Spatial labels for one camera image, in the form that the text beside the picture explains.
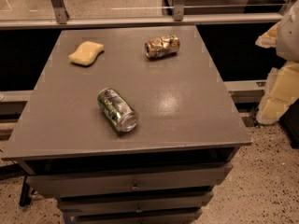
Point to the yellow sponge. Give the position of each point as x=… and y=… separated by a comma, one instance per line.
x=86, y=53

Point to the green soda can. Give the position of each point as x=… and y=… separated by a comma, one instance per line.
x=117, y=110

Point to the metal railing frame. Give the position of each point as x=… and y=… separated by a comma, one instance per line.
x=71, y=14

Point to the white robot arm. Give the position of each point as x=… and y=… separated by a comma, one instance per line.
x=287, y=46

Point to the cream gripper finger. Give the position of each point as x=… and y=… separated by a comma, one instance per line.
x=280, y=92
x=269, y=38

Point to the grey drawer cabinet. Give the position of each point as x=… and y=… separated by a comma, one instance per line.
x=161, y=172

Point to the crushed gold soda can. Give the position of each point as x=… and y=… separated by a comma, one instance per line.
x=161, y=46

